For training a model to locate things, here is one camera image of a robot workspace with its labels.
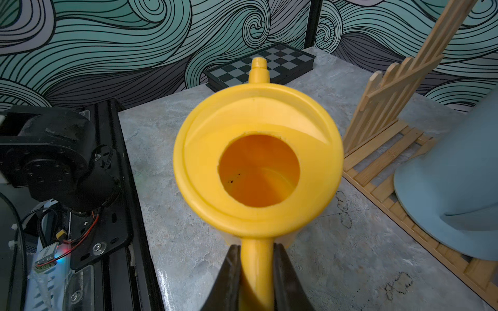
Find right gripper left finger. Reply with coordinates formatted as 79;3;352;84
201;245;241;311

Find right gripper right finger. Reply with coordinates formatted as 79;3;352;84
273;243;315;310

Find small yellow watering can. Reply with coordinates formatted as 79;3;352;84
173;57;344;310

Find wooden slatted two-tier shelf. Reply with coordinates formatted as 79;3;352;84
343;1;497;309

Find large pale blue watering can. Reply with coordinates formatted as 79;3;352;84
394;89;497;261

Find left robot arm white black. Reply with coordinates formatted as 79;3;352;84
1;106;121;213

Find black grey chessboard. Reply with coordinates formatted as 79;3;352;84
203;41;316;93

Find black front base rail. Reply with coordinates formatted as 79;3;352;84
69;98;164;310

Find white perforated cable duct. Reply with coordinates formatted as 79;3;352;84
25;200;71;310

